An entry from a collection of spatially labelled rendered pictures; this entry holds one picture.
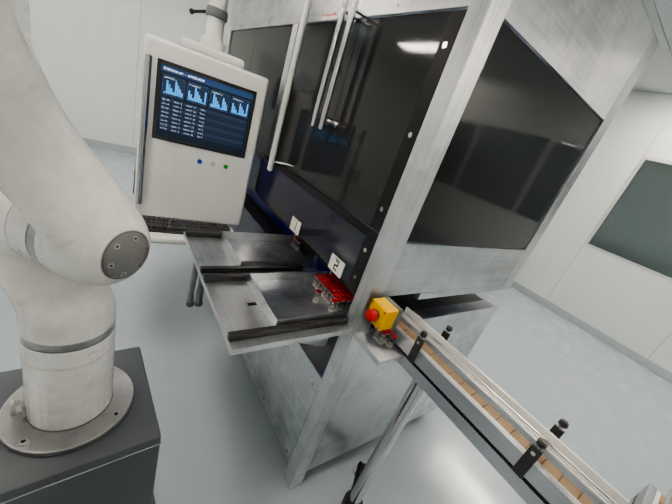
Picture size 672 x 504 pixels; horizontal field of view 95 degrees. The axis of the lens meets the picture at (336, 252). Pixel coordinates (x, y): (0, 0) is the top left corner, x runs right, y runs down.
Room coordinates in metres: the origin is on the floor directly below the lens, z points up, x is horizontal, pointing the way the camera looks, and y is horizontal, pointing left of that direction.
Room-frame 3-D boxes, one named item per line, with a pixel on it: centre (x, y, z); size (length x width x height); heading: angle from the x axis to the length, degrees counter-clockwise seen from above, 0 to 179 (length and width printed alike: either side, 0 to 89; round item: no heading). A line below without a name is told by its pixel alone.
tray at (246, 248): (1.20, 0.27, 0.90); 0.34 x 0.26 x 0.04; 131
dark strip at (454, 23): (0.93, -0.09, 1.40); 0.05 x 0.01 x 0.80; 41
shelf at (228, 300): (1.03, 0.22, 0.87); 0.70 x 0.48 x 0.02; 41
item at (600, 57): (1.97, 0.15, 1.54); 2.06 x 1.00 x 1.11; 41
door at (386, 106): (1.08, 0.03, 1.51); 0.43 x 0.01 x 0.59; 41
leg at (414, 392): (0.82, -0.40, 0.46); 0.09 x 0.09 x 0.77; 41
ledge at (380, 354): (0.85, -0.24, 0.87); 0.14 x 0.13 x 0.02; 131
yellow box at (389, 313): (0.83, -0.20, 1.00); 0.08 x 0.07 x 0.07; 131
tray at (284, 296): (0.95, 0.05, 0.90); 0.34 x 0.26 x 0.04; 131
